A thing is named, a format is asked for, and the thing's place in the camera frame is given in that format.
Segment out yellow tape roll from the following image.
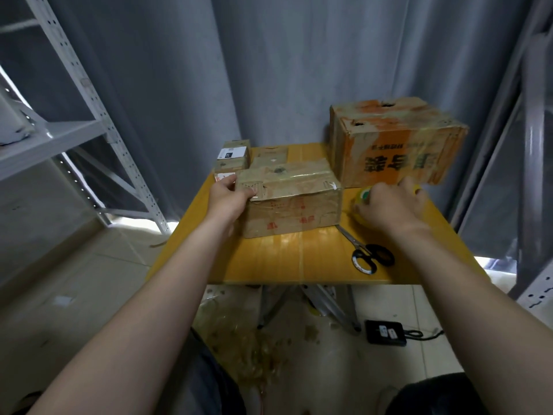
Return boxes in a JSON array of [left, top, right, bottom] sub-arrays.
[[349, 186, 425, 223]]

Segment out small cardboard box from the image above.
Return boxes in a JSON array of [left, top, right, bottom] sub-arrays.
[[249, 144, 291, 168]]

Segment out person's right forearm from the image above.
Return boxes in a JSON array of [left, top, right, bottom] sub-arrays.
[[406, 227, 553, 415]]

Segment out black-handled scissors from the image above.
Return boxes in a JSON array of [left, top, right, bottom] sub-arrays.
[[335, 222, 397, 277]]

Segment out person's right hand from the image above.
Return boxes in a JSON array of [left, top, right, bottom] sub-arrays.
[[353, 177, 435, 244]]

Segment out large orange print cardboard box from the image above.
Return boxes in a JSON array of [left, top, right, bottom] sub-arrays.
[[327, 96, 470, 188]]

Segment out person's left forearm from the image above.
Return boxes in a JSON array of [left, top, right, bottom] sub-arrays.
[[26, 222, 238, 415]]

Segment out grey metal shelf unit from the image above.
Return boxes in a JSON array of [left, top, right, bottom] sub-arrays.
[[0, 0, 171, 237], [449, 4, 553, 329]]

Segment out person's right leg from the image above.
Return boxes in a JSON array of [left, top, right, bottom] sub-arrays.
[[384, 371, 494, 415]]

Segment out grey curtain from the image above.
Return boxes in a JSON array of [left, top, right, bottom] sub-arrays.
[[0, 0, 553, 223]]

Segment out medium brown cardboard box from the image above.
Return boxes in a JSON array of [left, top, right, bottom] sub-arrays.
[[235, 159, 344, 240]]

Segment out person's left hand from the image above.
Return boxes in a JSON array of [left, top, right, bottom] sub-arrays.
[[204, 174, 259, 237]]

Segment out long white-labelled cardboard box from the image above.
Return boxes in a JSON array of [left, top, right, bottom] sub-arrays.
[[213, 139, 252, 183]]

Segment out tape scraps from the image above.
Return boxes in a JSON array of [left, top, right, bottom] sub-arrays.
[[199, 289, 295, 390]]

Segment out yellow wooden table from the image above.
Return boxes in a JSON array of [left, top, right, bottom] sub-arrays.
[[145, 142, 491, 334]]

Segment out black power adapter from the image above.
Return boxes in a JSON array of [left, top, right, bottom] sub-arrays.
[[363, 319, 408, 348]]

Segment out black adapter cable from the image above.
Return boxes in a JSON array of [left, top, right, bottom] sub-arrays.
[[405, 327, 446, 341]]

